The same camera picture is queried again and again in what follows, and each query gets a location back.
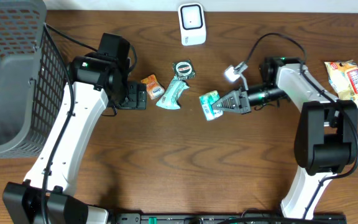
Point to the yellow snack bag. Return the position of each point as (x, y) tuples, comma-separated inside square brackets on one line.
[(343, 77)]

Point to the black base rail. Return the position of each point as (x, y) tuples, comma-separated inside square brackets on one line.
[(252, 217)]

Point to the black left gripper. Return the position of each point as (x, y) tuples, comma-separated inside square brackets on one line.
[(133, 103)]

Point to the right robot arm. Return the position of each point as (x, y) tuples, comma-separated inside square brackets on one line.
[(326, 138)]

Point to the white barcode scanner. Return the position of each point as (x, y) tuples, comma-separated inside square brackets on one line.
[(192, 24)]

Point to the dark grey plastic basket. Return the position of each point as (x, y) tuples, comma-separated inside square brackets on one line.
[(32, 79)]

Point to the orange snack pack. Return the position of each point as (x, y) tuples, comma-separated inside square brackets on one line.
[(153, 87)]

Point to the small teal tissue pack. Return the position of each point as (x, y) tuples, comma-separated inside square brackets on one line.
[(206, 101)]

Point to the light green pack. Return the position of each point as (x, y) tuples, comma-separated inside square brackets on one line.
[(169, 99)]

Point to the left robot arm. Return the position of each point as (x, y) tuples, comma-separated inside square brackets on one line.
[(96, 81)]

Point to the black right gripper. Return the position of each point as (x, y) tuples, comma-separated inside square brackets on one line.
[(235, 106)]

